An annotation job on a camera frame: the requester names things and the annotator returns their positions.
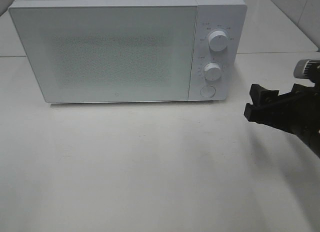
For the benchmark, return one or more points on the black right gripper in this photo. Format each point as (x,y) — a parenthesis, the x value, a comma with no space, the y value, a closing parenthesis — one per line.
(296,112)

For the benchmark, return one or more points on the white microwave door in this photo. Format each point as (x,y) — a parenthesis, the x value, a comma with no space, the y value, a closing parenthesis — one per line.
(116,54)

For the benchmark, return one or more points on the white microwave oven body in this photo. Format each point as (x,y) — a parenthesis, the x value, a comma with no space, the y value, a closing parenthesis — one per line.
(210,15)

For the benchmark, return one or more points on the white control knob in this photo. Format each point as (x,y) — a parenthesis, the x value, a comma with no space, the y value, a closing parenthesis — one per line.
(218,40)
(212,72)

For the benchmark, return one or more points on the round white door button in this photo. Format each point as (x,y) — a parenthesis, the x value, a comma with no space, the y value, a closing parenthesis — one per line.
(208,91)

